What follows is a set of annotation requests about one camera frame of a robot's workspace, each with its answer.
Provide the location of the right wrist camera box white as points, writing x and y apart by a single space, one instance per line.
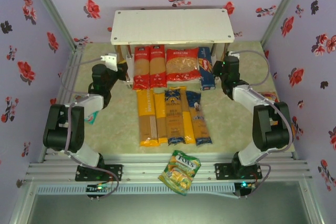
235 54

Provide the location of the white two-tier shelf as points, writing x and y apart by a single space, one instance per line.
170 24

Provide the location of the blue spaghetti bag gold print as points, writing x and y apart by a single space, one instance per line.
174 108

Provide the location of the aluminium mounting rail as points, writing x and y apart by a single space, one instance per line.
141 167

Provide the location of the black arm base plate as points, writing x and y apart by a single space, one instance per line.
115 172
223 171

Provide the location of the blue Barilla pasta box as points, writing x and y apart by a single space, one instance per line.
207 77

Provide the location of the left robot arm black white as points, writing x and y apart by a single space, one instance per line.
60 129

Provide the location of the aluminium corner post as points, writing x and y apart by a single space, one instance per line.
50 6
282 6

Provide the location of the red orange Fox's candy bag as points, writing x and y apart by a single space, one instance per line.
270 95

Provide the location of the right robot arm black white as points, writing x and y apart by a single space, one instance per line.
273 134

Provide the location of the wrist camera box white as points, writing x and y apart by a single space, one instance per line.
235 54
110 61

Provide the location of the teal red candy bag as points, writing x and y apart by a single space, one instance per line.
92 117

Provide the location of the green Fox's candy bag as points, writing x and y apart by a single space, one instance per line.
181 171

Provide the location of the aluminium side rail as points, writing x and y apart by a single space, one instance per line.
72 64

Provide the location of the yellow spaghetti bag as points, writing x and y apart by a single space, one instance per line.
188 127
147 103
160 119

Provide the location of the small circuit board green light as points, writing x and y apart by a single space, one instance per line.
99 187
244 185

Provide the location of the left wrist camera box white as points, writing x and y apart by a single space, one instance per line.
110 61

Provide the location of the blue spaghetti bag white print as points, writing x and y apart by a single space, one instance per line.
199 124

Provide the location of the red spaghetti bag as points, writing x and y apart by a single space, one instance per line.
141 66
158 66

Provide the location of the red macaroni bag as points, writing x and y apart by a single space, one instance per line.
183 64

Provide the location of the aluminium frame bar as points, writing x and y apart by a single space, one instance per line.
313 208
19 208

